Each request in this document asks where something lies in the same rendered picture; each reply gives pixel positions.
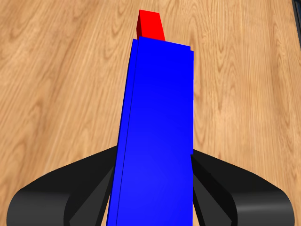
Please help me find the blue hollow socket block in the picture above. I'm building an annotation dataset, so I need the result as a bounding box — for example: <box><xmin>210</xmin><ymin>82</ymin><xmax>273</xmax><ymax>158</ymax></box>
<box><xmin>105</xmin><ymin>35</ymin><xmax>195</xmax><ymax>226</ymax></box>

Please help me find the thin red peg bar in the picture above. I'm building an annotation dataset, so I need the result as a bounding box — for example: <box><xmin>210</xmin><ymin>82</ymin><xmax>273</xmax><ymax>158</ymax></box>
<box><xmin>137</xmin><ymin>9</ymin><xmax>166</xmax><ymax>43</ymax></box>

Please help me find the black table frame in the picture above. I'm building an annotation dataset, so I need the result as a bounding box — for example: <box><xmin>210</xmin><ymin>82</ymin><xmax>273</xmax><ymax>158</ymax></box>
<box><xmin>291</xmin><ymin>0</ymin><xmax>301</xmax><ymax>25</ymax></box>

